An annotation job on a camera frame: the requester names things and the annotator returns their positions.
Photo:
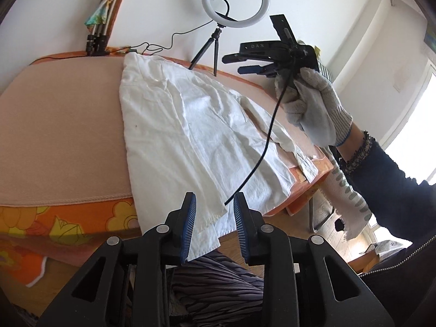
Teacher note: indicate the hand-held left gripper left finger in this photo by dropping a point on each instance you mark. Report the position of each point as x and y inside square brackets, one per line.
[188, 224]

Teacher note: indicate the dark jacket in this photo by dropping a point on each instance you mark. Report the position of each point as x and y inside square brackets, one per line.
[402, 286]

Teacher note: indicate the green patterned pillow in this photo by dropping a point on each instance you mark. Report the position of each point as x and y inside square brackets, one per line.
[351, 194]

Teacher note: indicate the grey striped skirt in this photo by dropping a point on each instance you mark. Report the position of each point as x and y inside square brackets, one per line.
[218, 286]

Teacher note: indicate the pink blanket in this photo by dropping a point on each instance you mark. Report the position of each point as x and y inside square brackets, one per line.
[61, 126]

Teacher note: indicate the person's right forearm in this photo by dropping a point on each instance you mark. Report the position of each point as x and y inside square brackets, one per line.
[395, 190]

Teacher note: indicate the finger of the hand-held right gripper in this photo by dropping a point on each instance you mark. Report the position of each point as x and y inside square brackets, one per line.
[248, 58]
[253, 70]

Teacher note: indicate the person's right hand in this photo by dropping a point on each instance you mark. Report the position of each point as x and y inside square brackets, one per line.
[320, 109]

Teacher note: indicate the white wall switch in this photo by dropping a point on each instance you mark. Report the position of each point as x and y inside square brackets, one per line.
[397, 83]

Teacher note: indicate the folded metal tripod stand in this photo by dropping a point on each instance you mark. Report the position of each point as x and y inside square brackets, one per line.
[98, 39]

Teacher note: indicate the white shirt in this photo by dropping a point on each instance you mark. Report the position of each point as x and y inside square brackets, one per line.
[190, 136]

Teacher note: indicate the orange upright mat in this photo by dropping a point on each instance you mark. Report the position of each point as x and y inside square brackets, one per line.
[119, 6]

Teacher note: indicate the orange wooden furniture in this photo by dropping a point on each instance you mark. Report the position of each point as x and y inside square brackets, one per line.
[364, 262]

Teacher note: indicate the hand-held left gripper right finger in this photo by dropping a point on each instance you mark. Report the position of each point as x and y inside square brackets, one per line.
[241, 224]

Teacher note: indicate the black mini tripod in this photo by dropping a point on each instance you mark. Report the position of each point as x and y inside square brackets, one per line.
[215, 46]

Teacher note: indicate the bright window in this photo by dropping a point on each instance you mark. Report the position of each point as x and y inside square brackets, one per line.
[419, 126]

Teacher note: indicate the colourful scarf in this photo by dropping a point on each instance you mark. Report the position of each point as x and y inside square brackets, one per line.
[97, 15]

